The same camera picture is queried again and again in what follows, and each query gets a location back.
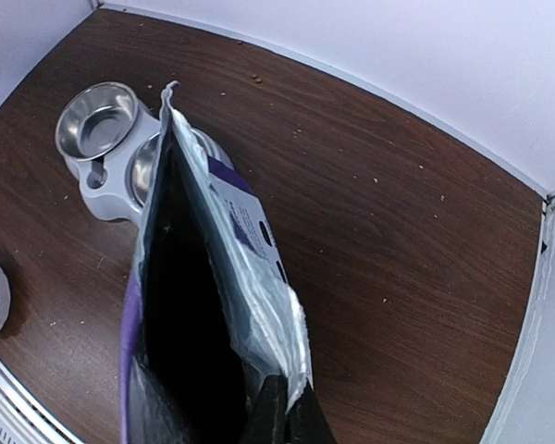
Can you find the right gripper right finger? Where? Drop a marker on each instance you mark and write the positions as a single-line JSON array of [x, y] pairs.
[[307, 422]]

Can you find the left steel feeder bowl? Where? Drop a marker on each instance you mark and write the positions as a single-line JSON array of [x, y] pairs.
[[96, 121]]

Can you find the steel feeder bowl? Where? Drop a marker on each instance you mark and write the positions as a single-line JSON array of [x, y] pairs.
[[96, 121], [141, 164]]

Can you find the front aluminium rail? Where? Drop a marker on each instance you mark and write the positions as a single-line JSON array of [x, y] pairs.
[[23, 419]]

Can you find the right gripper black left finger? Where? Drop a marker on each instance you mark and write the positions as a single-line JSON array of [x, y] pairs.
[[267, 419]]

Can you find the grey double pet feeder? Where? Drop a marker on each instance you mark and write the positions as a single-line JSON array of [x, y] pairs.
[[104, 182]]

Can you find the right steel feeder bowl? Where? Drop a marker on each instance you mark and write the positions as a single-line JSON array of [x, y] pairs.
[[141, 164]]

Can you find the purple puppy food bag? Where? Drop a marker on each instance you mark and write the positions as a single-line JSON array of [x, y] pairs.
[[208, 311]]

